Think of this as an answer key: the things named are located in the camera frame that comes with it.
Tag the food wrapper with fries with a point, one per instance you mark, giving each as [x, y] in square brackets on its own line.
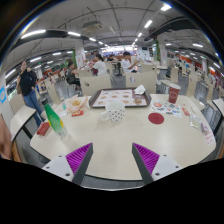
[76, 103]

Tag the ceiling strip lights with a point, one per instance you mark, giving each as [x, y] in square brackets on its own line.
[33, 33]

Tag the beige neighbouring table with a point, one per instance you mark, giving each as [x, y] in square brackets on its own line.
[21, 118]
[219, 106]

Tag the crumpled white paper napkin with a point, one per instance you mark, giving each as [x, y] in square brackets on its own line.
[140, 89]

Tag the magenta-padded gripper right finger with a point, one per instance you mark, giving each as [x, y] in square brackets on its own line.
[146, 158]

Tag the far beige chairs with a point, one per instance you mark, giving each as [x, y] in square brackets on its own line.
[174, 75]

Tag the brown food tray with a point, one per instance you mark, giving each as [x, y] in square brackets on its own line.
[116, 98]

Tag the red sauce packet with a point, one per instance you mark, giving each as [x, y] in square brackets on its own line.
[77, 113]
[186, 111]

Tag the green plastic drink bottle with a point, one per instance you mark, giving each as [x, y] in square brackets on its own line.
[53, 118]

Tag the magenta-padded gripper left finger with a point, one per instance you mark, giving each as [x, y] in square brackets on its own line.
[78, 158]

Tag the small red carton box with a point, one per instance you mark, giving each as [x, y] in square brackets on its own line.
[43, 129]

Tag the white black-dotted mug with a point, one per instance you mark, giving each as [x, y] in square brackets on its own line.
[115, 111]

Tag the ceiling air conditioner unit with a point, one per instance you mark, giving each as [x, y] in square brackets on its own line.
[92, 25]

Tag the plastic-wrapped leaflet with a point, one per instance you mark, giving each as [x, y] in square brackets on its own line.
[201, 128]

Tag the flat round red coaster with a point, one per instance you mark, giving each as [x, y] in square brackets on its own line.
[156, 118]

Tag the person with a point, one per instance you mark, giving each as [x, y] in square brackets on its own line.
[28, 83]
[99, 66]
[126, 64]
[70, 75]

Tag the small teal-capped bottle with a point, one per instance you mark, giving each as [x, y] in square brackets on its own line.
[63, 106]

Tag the red paper cup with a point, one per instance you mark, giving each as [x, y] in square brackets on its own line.
[173, 94]

